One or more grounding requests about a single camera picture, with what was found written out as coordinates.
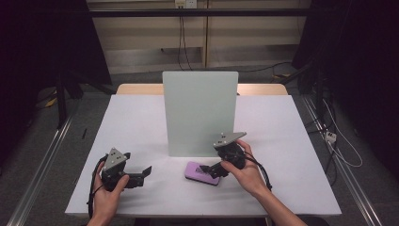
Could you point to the small black floor object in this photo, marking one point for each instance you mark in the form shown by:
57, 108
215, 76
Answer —
84, 133

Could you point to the black horizontal bar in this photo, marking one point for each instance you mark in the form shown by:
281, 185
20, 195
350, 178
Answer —
188, 12

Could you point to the purple eraser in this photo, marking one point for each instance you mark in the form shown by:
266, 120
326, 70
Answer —
193, 172

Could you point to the white writing board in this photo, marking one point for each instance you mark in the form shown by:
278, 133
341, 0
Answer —
197, 109

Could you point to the wooden table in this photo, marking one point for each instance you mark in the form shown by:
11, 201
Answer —
138, 89

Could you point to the person's left hand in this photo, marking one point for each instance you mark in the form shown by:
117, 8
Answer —
106, 202

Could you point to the black curtain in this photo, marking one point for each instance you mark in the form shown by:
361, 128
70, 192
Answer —
354, 62
44, 47

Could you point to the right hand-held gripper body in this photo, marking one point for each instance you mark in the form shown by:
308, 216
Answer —
232, 150

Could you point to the white wall socket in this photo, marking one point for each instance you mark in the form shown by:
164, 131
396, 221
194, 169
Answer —
185, 3

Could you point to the black metal stand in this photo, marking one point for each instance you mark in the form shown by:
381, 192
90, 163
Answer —
61, 100

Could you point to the person's right hand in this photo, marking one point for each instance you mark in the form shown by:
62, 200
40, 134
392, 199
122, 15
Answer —
247, 177

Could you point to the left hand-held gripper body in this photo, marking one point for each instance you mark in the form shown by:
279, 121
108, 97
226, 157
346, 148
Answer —
114, 161

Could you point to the white power strip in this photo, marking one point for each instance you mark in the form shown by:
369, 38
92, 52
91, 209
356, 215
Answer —
330, 136

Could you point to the metal floor rail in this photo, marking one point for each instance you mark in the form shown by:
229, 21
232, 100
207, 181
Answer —
40, 169
345, 169

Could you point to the white table cover sheet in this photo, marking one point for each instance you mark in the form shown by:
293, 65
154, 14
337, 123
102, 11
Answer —
156, 197

